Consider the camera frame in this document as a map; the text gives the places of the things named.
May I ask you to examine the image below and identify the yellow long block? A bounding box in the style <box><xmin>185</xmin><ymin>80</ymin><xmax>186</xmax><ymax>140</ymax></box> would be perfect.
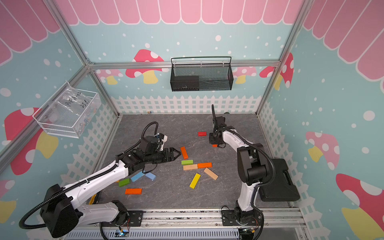
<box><xmin>190</xmin><ymin>173</ymin><xmax>201</xmax><ymax>189</ymax></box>

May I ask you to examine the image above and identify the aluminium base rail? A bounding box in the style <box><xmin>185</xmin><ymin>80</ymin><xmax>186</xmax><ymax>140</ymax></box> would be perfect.
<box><xmin>64</xmin><ymin>207</ymin><xmax>311</xmax><ymax>240</ymax></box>

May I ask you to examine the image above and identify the natural wood block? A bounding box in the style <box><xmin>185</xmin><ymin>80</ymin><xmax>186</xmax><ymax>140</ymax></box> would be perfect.
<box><xmin>204</xmin><ymin>168</ymin><xmax>219</xmax><ymax>181</ymax></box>
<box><xmin>183</xmin><ymin>164</ymin><xmax>198</xmax><ymax>171</ymax></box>

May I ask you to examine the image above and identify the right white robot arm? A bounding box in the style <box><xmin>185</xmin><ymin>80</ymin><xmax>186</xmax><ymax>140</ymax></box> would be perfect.
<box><xmin>209</xmin><ymin>105</ymin><xmax>276</xmax><ymax>240</ymax></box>

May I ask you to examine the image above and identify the green block lower left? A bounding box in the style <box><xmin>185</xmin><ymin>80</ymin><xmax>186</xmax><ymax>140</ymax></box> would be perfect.
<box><xmin>118</xmin><ymin>179</ymin><xmax>131</xmax><ymax>187</ymax></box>

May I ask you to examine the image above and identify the clear plastic bag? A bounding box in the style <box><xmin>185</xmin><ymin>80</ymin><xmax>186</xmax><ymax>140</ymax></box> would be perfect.
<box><xmin>49</xmin><ymin>85</ymin><xmax>92</xmax><ymax>122</ymax></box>

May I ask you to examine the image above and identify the light blue short block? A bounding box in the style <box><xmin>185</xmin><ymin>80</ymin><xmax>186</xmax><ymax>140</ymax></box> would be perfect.
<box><xmin>145</xmin><ymin>173</ymin><xmax>157</xmax><ymax>181</ymax></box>

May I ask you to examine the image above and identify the natural wood block right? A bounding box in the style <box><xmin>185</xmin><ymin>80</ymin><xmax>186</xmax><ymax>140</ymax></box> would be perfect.
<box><xmin>204</xmin><ymin>168</ymin><xmax>219</xmax><ymax>181</ymax></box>

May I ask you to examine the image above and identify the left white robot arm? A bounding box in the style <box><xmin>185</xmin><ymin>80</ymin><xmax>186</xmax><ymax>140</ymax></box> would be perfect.
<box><xmin>19</xmin><ymin>132</ymin><xmax>182</xmax><ymax>238</ymax></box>

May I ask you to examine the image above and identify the light blue long block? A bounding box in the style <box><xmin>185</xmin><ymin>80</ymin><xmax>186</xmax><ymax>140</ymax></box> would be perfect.
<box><xmin>130</xmin><ymin>171</ymin><xmax>145</xmax><ymax>182</ymax></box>

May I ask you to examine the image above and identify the orange block short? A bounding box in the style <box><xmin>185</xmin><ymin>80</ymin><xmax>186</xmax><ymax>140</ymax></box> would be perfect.
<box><xmin>198</xmin><ymin>163</ymin><xmax>213</xmax><ymax>169</ymax></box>

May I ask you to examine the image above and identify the black wire basket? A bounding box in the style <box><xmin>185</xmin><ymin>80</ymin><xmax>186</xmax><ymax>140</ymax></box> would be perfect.
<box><xmin>171</xmin><ymin>56</ymin><xmax>234</xmax><ymax>91</ymax></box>

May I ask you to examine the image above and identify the yellow handled tool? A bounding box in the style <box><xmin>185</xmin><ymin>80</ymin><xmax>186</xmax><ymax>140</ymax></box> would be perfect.
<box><xmin>89</xmin><ymin>194</ymin><xmax>97</xmax><ymax>205</ymax></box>

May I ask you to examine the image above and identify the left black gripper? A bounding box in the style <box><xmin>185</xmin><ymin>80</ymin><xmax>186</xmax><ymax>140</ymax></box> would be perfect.
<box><xmin>145</xmin><ymin>147</ymin><xmax>182</xmax><ymax>164</ymax></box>

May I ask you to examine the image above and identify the natural wood block left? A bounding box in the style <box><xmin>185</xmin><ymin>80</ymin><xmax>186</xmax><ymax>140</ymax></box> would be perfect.
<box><xmin>183</xmin><ymin>164</ymin><xmax>198</xmax><ymax>171</ymax></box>

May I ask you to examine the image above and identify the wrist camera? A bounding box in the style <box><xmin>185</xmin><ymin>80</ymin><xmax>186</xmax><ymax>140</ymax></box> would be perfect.
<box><xmin>213</xmin><ymin>117</ymin><xmax>227</xmax><ymax>131</ymax></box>
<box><xmin>139</xmin><ymin>133</ymin><xmax>168</xmax><ymax>155</ymax></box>

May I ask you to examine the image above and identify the green block centre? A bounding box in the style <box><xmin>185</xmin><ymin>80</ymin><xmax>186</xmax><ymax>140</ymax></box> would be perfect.
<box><xmin>182</xmin><ymin>160</ymin><xmax>194</xmax><ymax>166</ymax></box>

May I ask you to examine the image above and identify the orange block front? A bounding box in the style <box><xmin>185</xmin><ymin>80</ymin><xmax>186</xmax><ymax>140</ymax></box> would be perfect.
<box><xmin>125</xmin><ymin>188</ymin><xmax>143</xmax><ymax>195</ymax></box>

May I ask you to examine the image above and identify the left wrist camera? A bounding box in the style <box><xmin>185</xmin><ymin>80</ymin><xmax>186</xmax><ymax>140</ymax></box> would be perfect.
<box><xmin>139</xmin><ymin>133</ymin><xmax>168</xmax><ymax>155</ymax></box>

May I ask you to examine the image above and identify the green block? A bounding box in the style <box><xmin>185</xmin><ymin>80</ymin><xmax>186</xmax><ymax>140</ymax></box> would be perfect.
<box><xmin>182</xmin><ymin>160</ymin><xmax>194</xmax><ymax>166</ymax></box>
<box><xmin>118</xmin><ymin>179</ymin><xmax>131</xmax><ymax>187</ymax></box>

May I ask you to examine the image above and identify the black box in basket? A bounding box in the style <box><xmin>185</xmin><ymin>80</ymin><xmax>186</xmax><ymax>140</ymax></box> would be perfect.
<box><xmin>170</xmin><ymin>76</ymin><xmax>200</xmax><ymax>92</ymax></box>

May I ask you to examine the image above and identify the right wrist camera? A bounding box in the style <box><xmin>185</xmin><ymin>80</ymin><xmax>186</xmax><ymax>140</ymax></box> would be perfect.
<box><xmin>213</xmin><ymin>117</ymin><xmax>227</xmax><ymax>131</ymax></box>

